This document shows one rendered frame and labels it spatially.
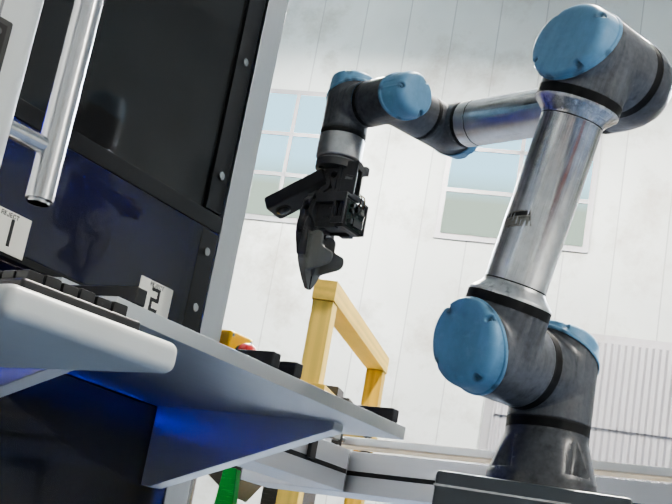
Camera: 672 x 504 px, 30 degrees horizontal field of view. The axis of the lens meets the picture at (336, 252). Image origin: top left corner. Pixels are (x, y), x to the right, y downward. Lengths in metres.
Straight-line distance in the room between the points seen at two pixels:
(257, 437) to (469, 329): 0.47
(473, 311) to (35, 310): 0.72
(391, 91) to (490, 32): 9.22
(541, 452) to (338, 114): 0.66
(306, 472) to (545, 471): 1.06
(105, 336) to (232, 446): 0.89
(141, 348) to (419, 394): 9.06
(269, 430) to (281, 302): 8.66
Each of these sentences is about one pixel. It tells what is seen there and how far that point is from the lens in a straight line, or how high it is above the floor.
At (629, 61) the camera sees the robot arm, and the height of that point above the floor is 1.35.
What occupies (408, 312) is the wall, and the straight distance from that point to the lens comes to 10.34.
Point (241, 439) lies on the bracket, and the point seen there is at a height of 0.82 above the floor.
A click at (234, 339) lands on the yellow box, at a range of 2.23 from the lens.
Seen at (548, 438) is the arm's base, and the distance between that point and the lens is 1.71.
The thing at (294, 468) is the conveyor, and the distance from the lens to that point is 2.63.
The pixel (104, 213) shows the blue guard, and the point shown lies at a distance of 1.98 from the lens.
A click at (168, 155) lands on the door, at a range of 2.11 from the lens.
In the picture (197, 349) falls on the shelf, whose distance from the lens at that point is 1.51.
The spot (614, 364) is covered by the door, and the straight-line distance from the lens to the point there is 10.04.
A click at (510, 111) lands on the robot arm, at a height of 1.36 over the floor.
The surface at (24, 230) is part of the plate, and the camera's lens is 1.85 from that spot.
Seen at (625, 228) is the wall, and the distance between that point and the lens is 10.39.
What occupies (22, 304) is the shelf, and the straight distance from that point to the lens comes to 1.06.
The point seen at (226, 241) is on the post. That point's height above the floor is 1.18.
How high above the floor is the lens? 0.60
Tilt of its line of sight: 16 degrees up
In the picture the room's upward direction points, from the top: 10 degrees clockwise
